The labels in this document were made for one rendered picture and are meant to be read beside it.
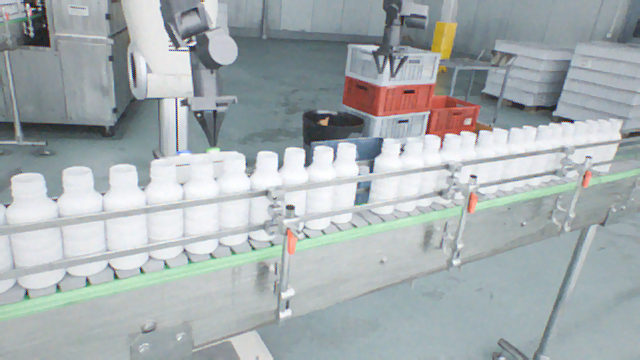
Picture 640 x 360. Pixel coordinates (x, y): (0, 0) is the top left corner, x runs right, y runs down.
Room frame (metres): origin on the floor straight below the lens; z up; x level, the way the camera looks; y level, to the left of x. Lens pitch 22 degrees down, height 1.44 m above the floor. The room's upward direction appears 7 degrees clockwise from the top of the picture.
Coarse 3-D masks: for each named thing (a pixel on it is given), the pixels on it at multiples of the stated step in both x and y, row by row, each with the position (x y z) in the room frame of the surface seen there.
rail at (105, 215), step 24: (600, 144) 1.32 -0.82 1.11; (408, 168) 0.90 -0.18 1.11; (432, 168) 0.94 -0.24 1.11; (576, 168) 1.27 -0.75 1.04; (240, 192) 0.69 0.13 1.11; (264, 192) 0.71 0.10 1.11; (288, 192) 0.74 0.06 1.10; (360, 192) 0.92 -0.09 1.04; (432, 192) 0.95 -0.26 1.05; (456, 192) 0.99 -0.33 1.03; (72, 216) 0.55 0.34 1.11; (96, 216) 0.56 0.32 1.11; (120, 216) 0.58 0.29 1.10; (312, 216) 0.77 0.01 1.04; (168, 240) 0.62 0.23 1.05; (192, 240) 0.64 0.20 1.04; (48, 264) 0.53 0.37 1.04; (72, 264) 0.54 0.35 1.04
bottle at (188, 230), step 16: (192, 160) 0.68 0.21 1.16; (208, 160) 0.70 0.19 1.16; (192, 176) 0.67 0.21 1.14; (208, 176) 0.67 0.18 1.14; (192, 192) 0.65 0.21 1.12; (208, 192) 0.66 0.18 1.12; (192, 208) 0.65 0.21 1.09; (208, 208) 0.66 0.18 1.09; (192, 224) 0.65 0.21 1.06; (208, 224) 0.66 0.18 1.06
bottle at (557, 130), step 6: (552, 126) 1.24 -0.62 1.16; (558, 126) 1.26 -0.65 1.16; (552, 132) 1.23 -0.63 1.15; (558, 132) 1.23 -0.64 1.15; (552, 138) 1.23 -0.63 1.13; (558, 138) 1.23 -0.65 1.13; (558, 144) 1.22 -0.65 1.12; (552, 156) 1.22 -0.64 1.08; (558, 156) 1.23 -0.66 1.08; (552, 162) 1.22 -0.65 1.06; (546, 168) 1.22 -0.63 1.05; (552, 168) 1.22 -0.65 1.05; (546, 180) 1.22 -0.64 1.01
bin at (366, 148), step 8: (312, 144) 1.49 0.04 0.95; (320, 144) 1.52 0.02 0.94; (328, 144) 1.54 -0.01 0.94; (336, 144) 1.56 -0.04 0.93; (360, 144) 1.62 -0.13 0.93; (368, 144) 1.64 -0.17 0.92; (376, 144) 1.66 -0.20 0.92; (312, 152) 1.49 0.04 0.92; (360, 152) 1.62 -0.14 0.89; (368, 152) 1.65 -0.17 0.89; (376, 152) 1.67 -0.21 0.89; (312, 160) 1.49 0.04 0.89; (360, 184) 1.25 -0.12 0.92; (368, 184) 1.26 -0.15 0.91; (368, 192) 1.27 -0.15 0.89; (360, 200) 1.25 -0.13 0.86; (368, 200) 1.27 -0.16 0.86
